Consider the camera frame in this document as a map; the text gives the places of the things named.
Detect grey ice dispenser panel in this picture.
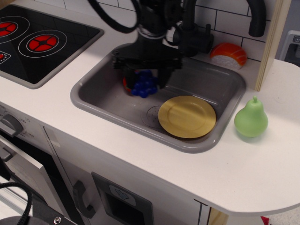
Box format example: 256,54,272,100
91,172,154,225

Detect grey cabinet door handle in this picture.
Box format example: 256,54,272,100
72,180,96,219

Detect grey oven knob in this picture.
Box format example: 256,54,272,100
0,114,23,137

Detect white oven door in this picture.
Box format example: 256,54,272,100
0,136,55,206

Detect yellow toy plate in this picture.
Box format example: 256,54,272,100
158,96,217,139

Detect wooden side panel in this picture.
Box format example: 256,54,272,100
254,0,292,91

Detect grey appliance in background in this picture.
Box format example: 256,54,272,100
279,30,300,67

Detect blue toy blueberries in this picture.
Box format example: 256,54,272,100
131,70,158,98

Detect salmon sushi toy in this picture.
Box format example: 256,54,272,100
210,42,248,69

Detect black toy stovetop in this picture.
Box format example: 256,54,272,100
0,4,104,89

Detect green toy pear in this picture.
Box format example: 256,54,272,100
234,96,269,138

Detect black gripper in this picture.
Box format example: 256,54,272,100
112,35,182,91

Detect black braided cable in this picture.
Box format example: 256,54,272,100
0,182,33,225

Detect red toy strawberry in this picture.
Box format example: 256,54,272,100
123,77,131,93

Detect grey toy sink basin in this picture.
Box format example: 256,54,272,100
71,55,246,153

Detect dark grey toy faucet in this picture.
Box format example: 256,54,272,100
173,0,267,57

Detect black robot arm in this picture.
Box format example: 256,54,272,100
89,0,183,90

